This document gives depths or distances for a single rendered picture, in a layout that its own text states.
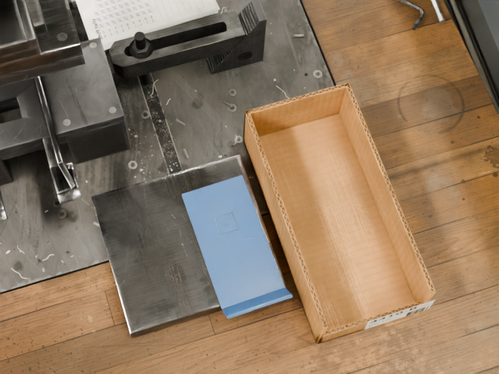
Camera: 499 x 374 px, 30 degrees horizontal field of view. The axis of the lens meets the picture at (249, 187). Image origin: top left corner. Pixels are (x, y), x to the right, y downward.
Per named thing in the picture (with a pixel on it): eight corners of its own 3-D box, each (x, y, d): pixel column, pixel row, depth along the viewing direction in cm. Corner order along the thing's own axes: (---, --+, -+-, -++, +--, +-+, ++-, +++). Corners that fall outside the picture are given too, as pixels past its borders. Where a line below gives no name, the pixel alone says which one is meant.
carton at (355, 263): (315, 346, 98) (323, 329, 91) (242, 142, 107) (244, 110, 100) (427, 310, 100) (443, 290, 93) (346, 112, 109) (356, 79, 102)
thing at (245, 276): (227, 326, 96) (227, 318, 93) (181, 195, 102) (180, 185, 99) (290, 304, 97) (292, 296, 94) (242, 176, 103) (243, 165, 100)
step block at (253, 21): (211, 74, 110) (210, 34, 101) (203, 53, 111) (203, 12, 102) (263, 60, 111) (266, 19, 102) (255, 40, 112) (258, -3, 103)
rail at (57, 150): (61, 173, 97) (57, 163, 95) (32, 66, 102) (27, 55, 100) (67, 171, 97) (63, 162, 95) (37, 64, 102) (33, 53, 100)
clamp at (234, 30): (121, 101, 108) (112, 57, 99) (113, 76, 109) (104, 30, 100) (243, 67, 110) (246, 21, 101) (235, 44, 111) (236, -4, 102)
